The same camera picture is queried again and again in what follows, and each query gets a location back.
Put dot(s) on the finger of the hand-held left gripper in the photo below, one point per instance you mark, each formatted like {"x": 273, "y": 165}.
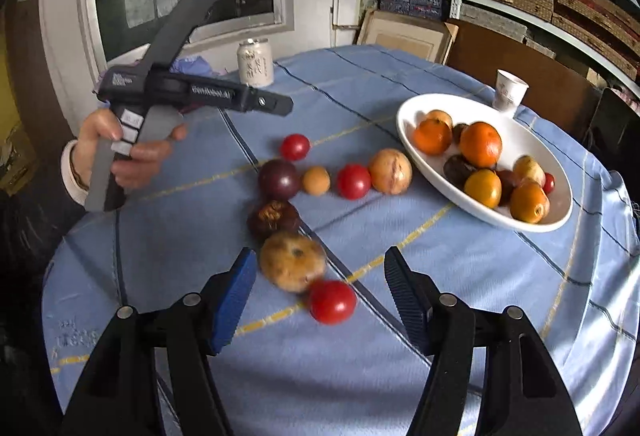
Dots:
{"x": 270, "y": 101}

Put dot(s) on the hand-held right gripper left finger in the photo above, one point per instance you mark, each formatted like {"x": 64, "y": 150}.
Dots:
{"x": 232, "y": 301}

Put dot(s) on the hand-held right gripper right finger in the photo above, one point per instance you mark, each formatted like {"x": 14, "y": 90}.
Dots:
{"x": 405, "y": 301}

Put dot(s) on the dark red round fruit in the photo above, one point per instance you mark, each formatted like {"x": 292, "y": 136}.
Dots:
{"x": 506, "y": 183}

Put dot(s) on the large orange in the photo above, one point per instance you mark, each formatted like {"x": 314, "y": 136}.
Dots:
{"x": 480, "y": 144}

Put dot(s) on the pale yellow pink fruit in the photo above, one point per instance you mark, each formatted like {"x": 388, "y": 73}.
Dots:
{"x": 529, "y": 169}

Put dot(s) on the small red tomato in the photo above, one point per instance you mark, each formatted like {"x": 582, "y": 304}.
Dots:
{"x": 549, "y": 182}

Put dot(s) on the white oval plate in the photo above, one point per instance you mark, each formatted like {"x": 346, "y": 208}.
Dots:
{"x": 525, "y": 135}

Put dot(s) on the person's left hand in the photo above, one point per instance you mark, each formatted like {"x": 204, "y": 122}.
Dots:
{"x": 150, "y": 153}

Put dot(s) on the purple cloth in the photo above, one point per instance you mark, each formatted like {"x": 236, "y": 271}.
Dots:
{"x": 192, "y": 63}

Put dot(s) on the white drink can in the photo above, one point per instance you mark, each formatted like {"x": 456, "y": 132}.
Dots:
{"x": 255, "y": 63}

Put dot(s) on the brown speckled pear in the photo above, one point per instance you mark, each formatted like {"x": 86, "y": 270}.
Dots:
{"x": 292, "y": 261}

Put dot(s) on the purple plum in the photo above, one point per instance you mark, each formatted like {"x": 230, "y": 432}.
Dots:
{"x": 279, "y": 178}

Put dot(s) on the small tan apricot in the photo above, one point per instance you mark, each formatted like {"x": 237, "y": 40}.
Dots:
{"x": 316, "y": 180}

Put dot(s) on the blue checked tablecloth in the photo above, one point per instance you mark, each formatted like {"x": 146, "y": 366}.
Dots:
{"x": 325, "y": 366}

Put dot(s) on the tan striped round fruit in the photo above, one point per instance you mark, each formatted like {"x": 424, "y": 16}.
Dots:
{"x": 390, "y": 170}

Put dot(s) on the beige flat carton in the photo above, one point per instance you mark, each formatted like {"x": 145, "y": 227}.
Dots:
{"x": 405, "y": 35}

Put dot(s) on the yellow box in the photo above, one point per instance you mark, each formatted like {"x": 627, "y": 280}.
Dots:
{"x": 10, "y": 150}

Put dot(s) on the white paper cup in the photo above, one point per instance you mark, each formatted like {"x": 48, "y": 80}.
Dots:
{"x": 509, "y": 90}

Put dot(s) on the brown wooden cabinet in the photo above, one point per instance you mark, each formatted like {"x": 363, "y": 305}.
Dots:
{"x": 540, "y": 80}

